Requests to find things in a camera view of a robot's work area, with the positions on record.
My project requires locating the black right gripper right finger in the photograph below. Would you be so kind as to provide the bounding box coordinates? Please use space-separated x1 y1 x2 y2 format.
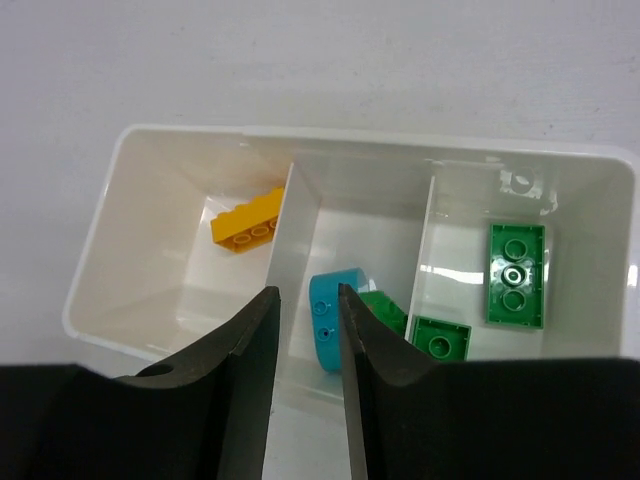
339 285 639 479

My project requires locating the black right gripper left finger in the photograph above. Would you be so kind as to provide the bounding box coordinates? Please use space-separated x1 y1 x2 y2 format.
1 287 281 479

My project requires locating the green lego plate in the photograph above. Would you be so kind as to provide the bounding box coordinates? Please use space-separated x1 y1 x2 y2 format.
411 316 472 362

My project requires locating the green square lego brick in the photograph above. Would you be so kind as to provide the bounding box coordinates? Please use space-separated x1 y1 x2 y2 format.
360 291 408 336

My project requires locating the cyan rounded lego piece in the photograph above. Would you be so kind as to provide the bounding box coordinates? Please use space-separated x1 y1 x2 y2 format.
309 268 369 372

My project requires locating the yellow long lego brick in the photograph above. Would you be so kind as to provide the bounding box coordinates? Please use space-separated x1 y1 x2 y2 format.
210 187 285 254

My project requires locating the white three-compartment container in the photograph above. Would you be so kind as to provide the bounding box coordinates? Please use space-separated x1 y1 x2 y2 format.
63 125 639 414

